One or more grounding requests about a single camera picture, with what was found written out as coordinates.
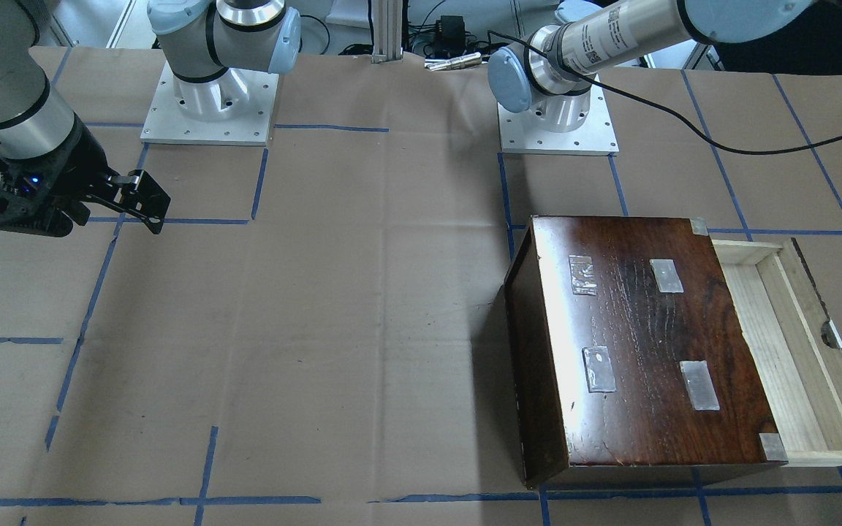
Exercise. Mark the aluminium frame post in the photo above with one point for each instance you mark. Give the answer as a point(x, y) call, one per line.
point(387, 24)

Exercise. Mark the black power adapter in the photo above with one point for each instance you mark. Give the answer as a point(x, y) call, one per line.
point(450, 31)

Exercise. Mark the dark wooden drawer cabinet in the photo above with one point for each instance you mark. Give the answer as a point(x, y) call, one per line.
point(630, 365)

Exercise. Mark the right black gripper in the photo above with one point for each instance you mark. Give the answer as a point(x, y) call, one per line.
point(79, 169)

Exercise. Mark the brown paper table cover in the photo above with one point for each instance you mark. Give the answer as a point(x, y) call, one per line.
point(316, 337)

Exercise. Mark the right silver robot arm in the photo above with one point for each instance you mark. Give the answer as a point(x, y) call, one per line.
point(223, 58)

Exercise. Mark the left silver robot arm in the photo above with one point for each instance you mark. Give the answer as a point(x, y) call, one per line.
point(548, 76)

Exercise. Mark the light wooden drawer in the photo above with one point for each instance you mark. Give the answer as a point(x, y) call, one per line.
point(795, 345)

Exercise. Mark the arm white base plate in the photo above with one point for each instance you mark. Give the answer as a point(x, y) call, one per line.
point(579, 125)
point(235, 109)

